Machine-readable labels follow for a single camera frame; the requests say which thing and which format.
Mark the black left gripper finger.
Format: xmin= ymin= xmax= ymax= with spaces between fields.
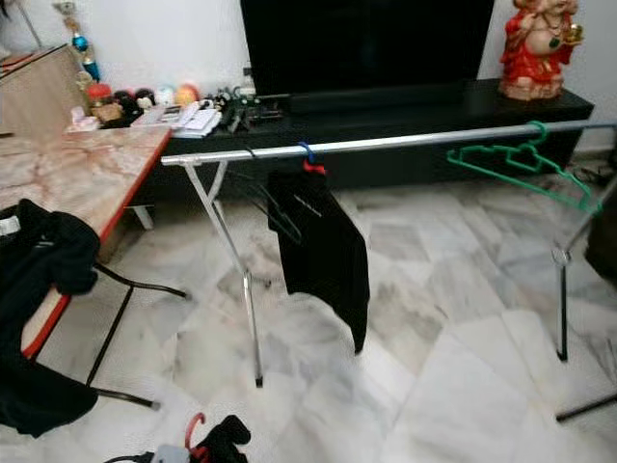
xmin=204 ymin=415 xmax=253 ymax=449

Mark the black TV console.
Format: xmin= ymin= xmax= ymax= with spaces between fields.
xmin=145 ymin=85 xmax=595 ymax=204

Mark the orange ball toy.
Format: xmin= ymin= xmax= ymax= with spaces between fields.
xmin=174 ymin=85 xmax=200 ymax=107

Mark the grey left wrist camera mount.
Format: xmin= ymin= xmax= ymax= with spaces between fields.
xmin=152 ymin=445 xmax=194 ymax=463

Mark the blue and red hanger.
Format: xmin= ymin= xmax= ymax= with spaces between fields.
xmin=297 ymin=141 xmax=327 ymax=176

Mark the red Buddha statue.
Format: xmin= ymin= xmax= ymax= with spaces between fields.
xmin=498 ymin=0 xmax=585 ymax=102

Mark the black T-shirt white text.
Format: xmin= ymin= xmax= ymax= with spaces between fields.
xmin=265 ymin=169 xmax=371 ymax=354

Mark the marble folding table red edge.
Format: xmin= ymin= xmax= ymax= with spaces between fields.
xmin=0 ymin=125 xmax=189 ymax=408

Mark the black soundbar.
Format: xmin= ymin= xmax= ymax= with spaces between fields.
xmin=284 ymin=83 xmax=454 ymax=117

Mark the black wire clothes hanger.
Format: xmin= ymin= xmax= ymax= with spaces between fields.
xmin=246 ymin=150 xmax=305 ymax=242

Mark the red plastic clothes hanger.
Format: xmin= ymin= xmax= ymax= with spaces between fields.
xmin=185 ymin=412 xmax=210 ymax=463

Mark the red flat tray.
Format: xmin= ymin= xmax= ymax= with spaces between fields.
xmin=0 ymin=50 xmax=35 ymax=70

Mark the black tripod stand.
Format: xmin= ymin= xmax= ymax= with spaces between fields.
xmin=554 ymin=391 xmax=617 ymax=423

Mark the white booklets stack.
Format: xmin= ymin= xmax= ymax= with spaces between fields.
xmin=175 ymin=102 xmax=223 ymax=138

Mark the black flat screen TV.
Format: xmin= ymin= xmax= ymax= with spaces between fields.
xmin=239 ymin=0 xmax=497 ymax=97

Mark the green plastic clothes hanger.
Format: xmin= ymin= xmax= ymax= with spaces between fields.
xmin=445 ymin=120 xmax=603 ymax=213

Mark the green and black gadget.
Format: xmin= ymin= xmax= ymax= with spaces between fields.
xmin=229 ymin=68 xmax=259 ymax=128

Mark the pink tissue pack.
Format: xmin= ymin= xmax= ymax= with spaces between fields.
xmin=67 ymin=106 xmax=99 ymax=132

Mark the silver metal clothes rack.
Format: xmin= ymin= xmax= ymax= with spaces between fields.
xmin=161 ymin=120 xmax=617 ymax=389

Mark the black T-shirt green logo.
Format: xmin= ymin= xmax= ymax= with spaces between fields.
xmin=0 ymin=198 xmax=103 ymax=437

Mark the trophy with blue balls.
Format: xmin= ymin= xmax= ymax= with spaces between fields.
xmin=53 ymin=2 xmax=99 ymax=86

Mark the dark cloth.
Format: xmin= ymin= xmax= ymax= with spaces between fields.
xmin=585 ymin=188 xmax=617 ymax=286

